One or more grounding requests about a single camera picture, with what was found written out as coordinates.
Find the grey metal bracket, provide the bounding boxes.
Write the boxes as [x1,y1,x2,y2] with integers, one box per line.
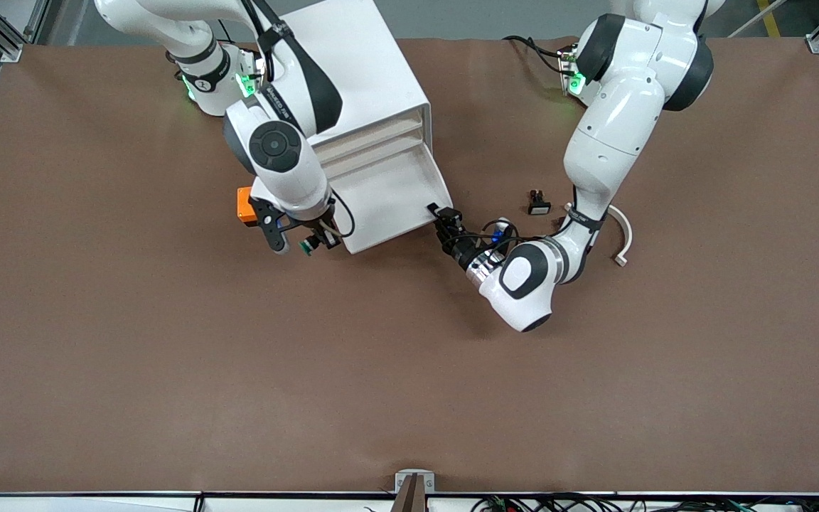
[395,469,436,494]

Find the white curved plastic clamp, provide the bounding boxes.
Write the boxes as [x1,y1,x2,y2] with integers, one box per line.
[607,205,634,267]

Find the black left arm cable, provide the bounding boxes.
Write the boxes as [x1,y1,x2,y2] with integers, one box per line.
[452,219,520,258]

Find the black cable bundle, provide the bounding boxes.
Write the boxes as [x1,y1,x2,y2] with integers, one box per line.
[470,494,819,512]

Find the black base cable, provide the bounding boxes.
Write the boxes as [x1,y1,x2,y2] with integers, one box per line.
[502,34,568,75]

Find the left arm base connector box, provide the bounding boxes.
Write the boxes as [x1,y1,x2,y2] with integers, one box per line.
[557,46,588,97]

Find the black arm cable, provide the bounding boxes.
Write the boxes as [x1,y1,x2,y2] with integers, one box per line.
[321,191,356,239]
[452,219,520,258]

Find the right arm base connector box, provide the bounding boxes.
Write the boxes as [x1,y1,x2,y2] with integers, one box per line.
[235,53,268,100]

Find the brown table mat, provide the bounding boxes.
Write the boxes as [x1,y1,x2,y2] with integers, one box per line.
[0,36,819,495]

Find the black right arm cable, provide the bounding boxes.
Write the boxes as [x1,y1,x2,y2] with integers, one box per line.
[321,191,356,239]

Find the white table edge rail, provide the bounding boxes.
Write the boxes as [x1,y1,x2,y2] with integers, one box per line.
[0,491,819,512]

